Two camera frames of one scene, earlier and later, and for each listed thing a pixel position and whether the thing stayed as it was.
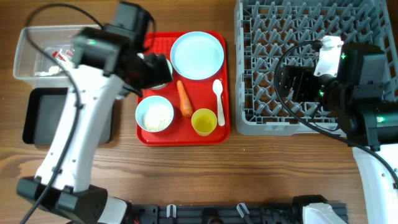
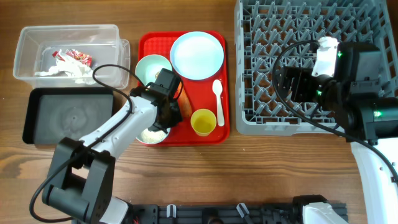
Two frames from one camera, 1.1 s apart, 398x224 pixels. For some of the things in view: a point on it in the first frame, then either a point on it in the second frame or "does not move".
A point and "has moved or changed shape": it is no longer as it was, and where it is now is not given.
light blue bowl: [154, 114] has moved or changed shape
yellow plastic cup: [204, 121] does not move
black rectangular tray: [44, 108] does not move
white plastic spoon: [217, 87] does not move
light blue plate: [197, 55] does not move
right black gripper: [292, 82] does not move
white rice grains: [157, 117] has moved or changed shape
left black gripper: [162, 70] → [168, 113]
